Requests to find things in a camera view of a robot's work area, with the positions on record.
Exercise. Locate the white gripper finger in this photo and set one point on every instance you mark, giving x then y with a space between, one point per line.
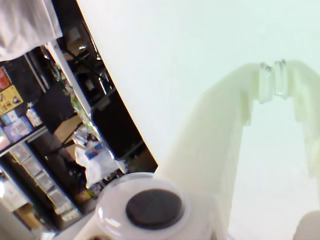
207 140
307 95

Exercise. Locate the black flat screen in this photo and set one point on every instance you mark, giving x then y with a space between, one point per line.
117 132

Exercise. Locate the white plastic bag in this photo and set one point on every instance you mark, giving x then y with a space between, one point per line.
97 167

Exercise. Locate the brown cardboard box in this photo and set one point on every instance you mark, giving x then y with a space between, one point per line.
67 127

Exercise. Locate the clear drawer storage unit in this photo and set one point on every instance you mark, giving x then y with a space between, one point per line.
47 182

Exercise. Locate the yellow printed box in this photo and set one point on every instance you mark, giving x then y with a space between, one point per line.
10 100

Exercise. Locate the white shelf post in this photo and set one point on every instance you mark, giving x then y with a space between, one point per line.
72 82

